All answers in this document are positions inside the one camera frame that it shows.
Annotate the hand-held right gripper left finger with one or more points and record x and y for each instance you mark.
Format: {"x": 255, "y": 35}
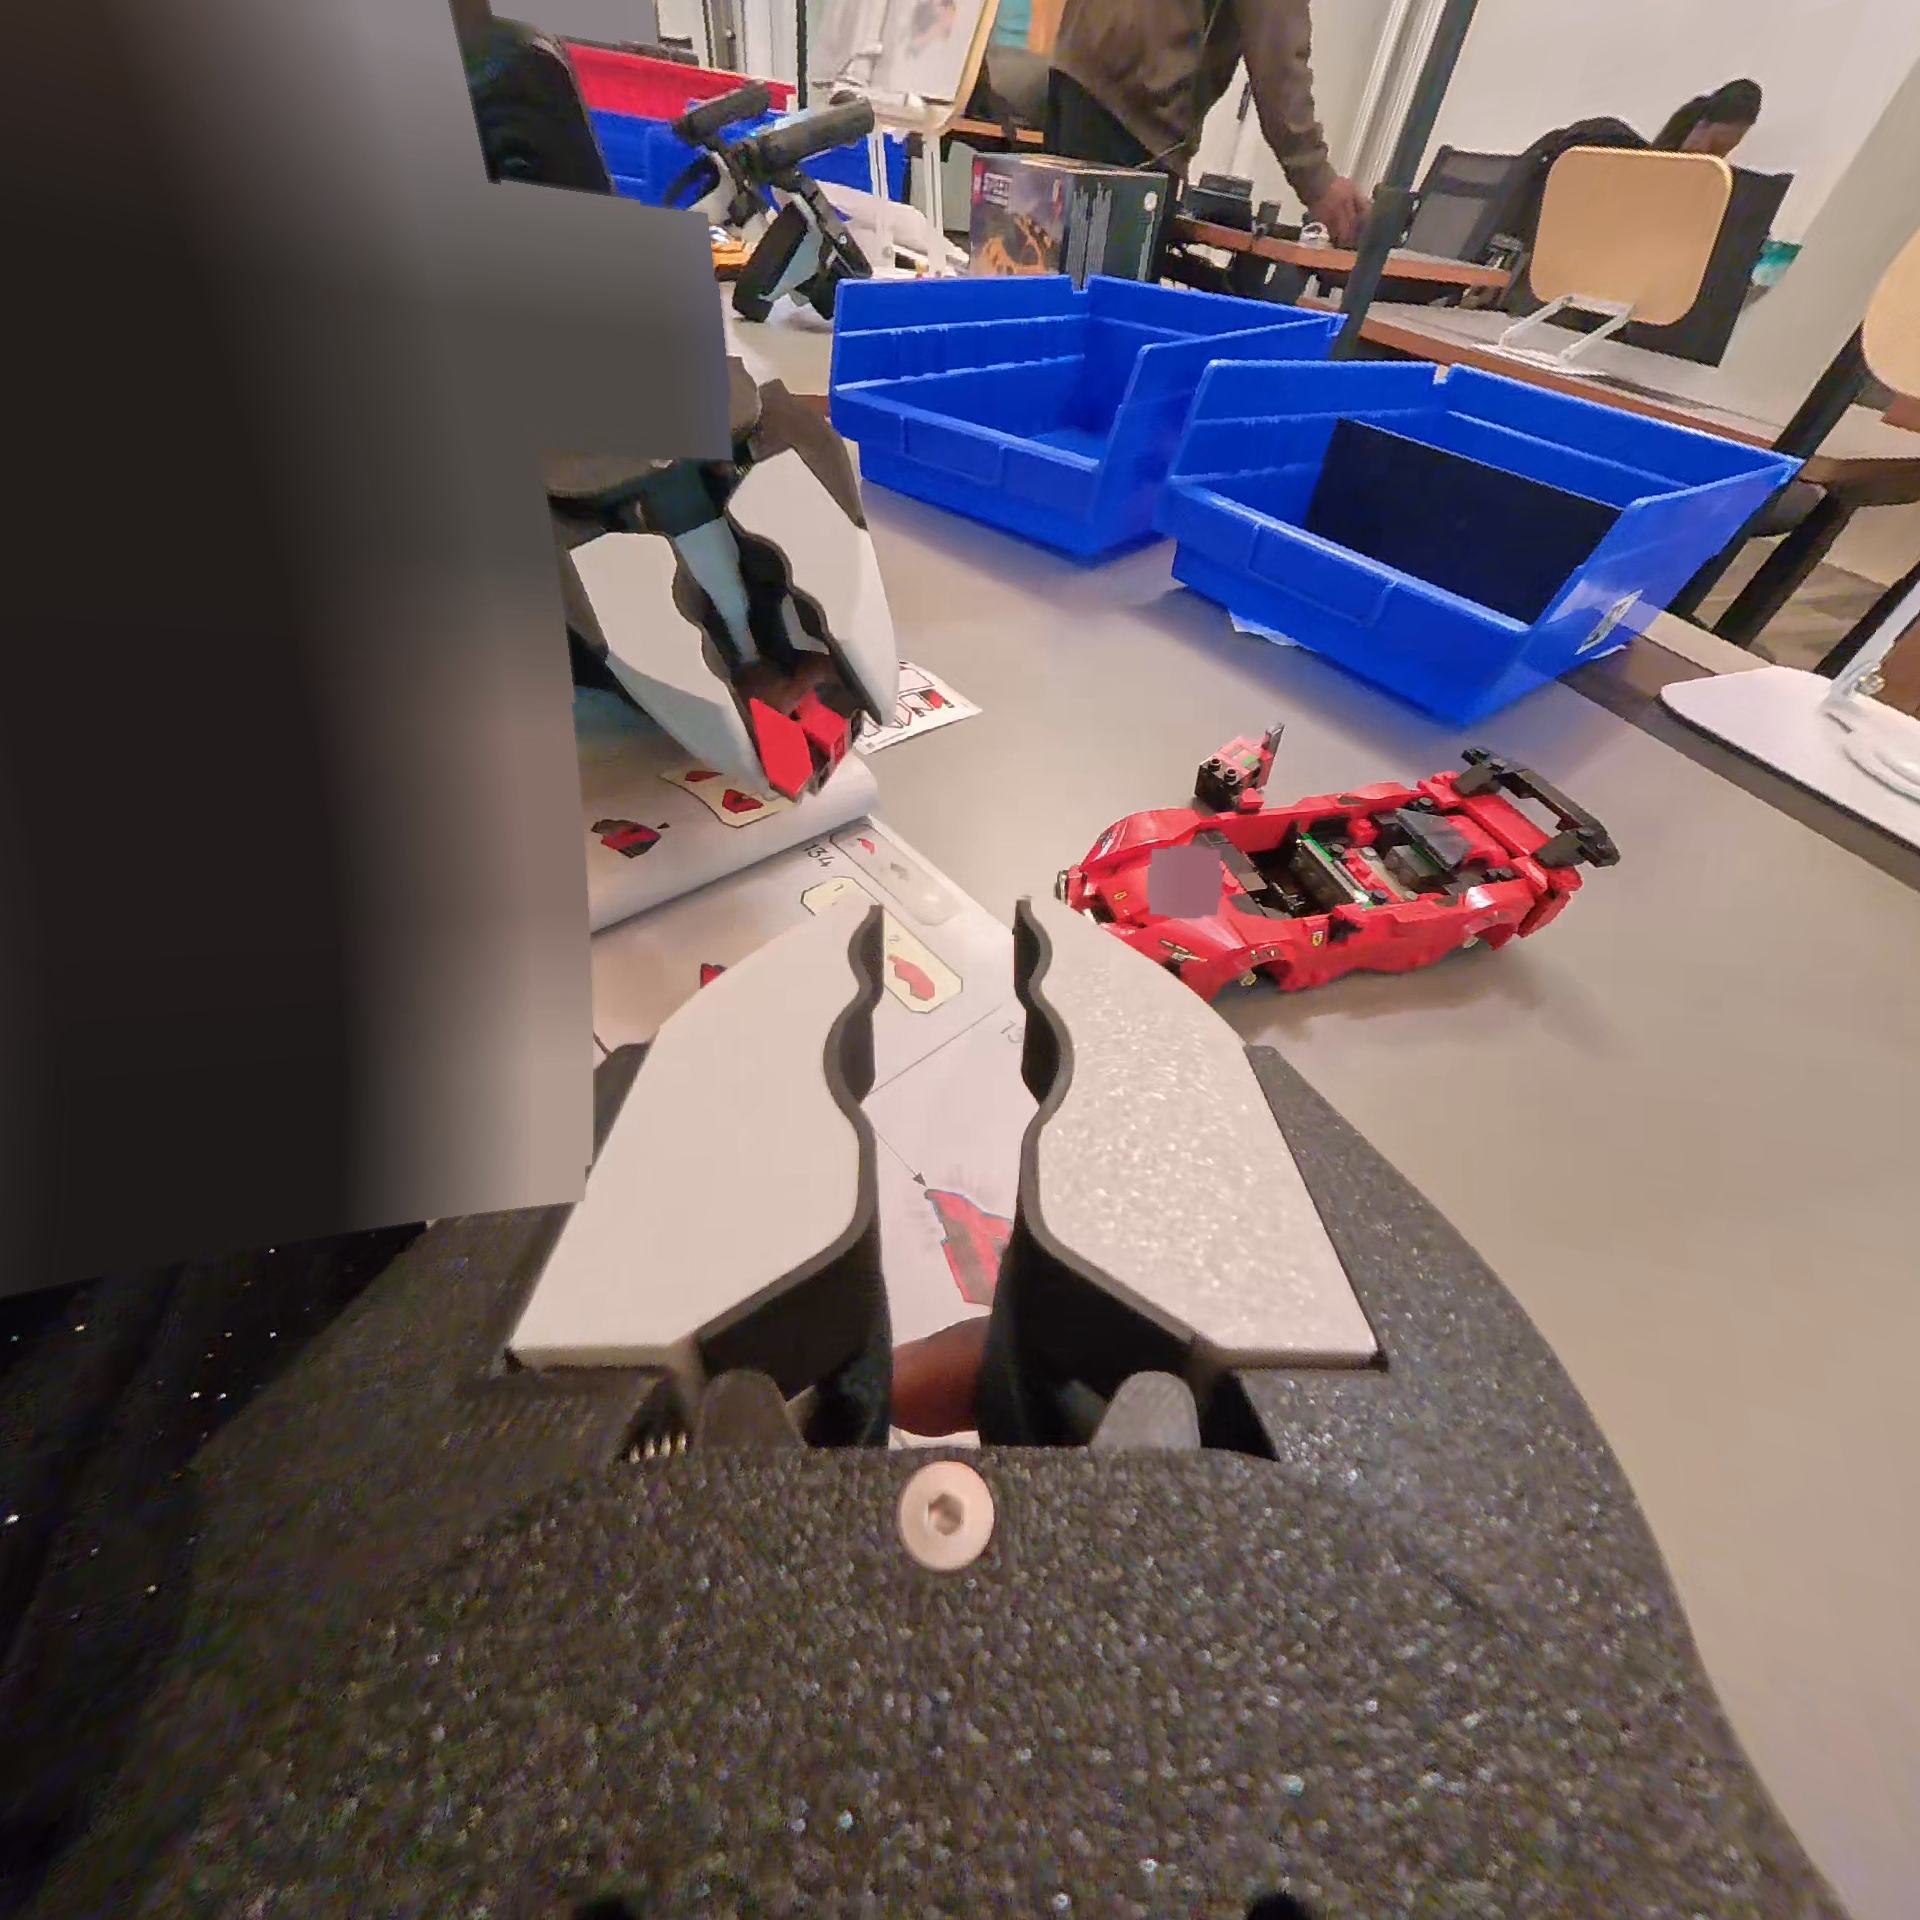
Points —
{"x": 707, "y": 1200}

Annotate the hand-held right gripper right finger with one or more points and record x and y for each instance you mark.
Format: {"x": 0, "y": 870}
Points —
{"x": 1189, "y": 1190}

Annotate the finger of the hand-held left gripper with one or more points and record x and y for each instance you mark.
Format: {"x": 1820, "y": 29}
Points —
{"x": 649, "y": 646}
{"x": 825, "y": 584}

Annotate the black red lego block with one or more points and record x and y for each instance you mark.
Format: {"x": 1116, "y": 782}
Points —
{"x": 794, "y": 737}

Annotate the red lego car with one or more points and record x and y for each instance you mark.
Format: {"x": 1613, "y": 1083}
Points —
{"x": 1325, "y": 875}

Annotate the red black green lego assembly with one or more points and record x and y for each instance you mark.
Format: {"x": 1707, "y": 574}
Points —
{"x": 1238, "y": 775}

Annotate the lego instruction booklet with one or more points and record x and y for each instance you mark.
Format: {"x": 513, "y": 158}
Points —
{"x": 769, "y": 902}

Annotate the white sticker sheet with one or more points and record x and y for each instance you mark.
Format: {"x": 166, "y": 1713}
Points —
{"x": 924, "y": 705}

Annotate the blue plastic bin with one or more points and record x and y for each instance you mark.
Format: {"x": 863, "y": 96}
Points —
{"x": 1440, "y": 603}
{"x": 1049, "y": 396}

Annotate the dark printed box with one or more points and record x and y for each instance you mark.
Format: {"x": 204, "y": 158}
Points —
{"x": 1064, "y": 228}

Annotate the brown office desk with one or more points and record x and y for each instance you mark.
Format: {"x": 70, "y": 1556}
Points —
{"x": 1355, "y": 263}

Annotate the white stand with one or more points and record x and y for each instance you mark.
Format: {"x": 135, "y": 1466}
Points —
{"x": 1805, "y": 720}

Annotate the wooden back chair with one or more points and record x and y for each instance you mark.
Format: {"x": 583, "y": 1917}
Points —
{"x": 1619, "y": 241}

